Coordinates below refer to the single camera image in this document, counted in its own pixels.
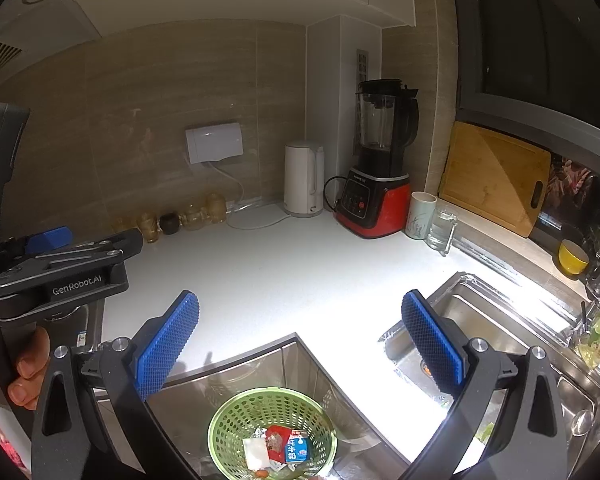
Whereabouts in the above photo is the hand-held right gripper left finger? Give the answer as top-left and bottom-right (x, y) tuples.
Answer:
(30, 290), (201, 480)

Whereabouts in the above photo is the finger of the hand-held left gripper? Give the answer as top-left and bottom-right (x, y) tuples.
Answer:
(55, 227), (145, 263)
(0, 226), (74, 262)

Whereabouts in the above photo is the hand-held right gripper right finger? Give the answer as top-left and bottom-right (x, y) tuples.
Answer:
(397, 289), (571, 480)

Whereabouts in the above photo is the green perforated plastic basket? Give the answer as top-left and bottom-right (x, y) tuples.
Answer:
(207, 386), (340, 480)

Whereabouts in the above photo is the white sponge block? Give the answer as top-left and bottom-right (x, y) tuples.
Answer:
(242, 437), (271, 472)

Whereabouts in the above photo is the red snack packet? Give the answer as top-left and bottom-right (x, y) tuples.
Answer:
(265, 425), (293, 461)

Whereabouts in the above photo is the blue and white milk carton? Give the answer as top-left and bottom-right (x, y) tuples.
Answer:
(284, 435), (310, 463)

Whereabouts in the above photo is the person's left hand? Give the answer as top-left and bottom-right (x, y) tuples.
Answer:
(7, 327), (51, 409)

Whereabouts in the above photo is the stainless steel sink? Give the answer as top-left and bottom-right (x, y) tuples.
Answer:
(378, 272), (600, 461)

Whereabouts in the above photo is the black cooktop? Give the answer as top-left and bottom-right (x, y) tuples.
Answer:
(55, 305), (103, 356)

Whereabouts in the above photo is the black range hood panel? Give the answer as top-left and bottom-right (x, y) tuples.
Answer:
(0, 101), (32, 251)

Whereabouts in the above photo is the glossy grey base cabinet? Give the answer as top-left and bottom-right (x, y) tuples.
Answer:
(95, 332), (416, 480)

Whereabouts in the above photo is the clear glass mug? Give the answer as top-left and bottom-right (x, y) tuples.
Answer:
(426, 208), (459, 256)

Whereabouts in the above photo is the white ceramic cup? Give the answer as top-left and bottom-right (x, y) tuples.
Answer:
(405, 191), (438, 241)

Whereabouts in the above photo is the red and black blender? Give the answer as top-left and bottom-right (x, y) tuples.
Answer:
(332, 78), (421, 240)

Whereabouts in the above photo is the chrome faucet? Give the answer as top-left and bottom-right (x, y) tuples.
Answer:
(577, 300), (596, 341)

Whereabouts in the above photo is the yellow bowl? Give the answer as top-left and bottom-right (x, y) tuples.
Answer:
(558, 239), (591, 276)

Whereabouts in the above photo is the wooden cutting board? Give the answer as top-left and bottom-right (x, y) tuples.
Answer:
(438, 121), (552, 238)

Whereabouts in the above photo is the white electric kettle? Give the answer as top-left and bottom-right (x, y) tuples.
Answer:
(284, 140), (326, 218)

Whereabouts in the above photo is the ceiling vent grille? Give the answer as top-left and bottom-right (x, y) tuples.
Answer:
(0, 42), (23, 77)

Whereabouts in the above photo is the dark window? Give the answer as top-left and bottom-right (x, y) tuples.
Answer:
(450, 0), (600, 281)

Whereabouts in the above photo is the white wall socket cover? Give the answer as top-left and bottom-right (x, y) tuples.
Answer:
(184, 121), (244, 165)

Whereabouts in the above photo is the white power cable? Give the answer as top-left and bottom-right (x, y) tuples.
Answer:
(212, 161), (291, 231)

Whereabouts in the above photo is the black power cord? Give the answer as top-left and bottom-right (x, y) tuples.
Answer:
(323, 176), (348, 213)

